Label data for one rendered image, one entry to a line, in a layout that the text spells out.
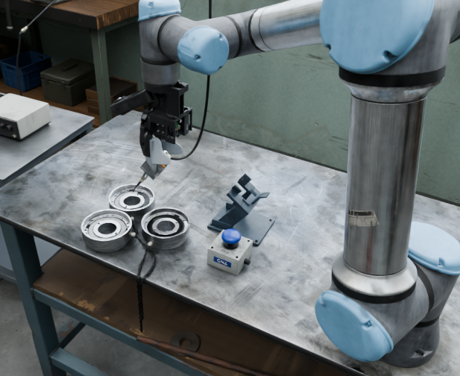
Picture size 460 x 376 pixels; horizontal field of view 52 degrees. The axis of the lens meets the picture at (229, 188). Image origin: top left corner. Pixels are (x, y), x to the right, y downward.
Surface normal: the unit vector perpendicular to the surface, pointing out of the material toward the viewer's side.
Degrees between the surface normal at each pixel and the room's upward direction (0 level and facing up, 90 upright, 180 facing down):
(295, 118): 90
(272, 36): 109
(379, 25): 83
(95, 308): 0
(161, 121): 90
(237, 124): 90
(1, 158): 0
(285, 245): 0
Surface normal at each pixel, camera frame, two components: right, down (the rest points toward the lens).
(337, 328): -0.73, 0.46
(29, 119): 0.92, 0.26
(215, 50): 0.66, 0.47
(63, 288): 0.06, -0.81
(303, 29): -0.64, 0.65
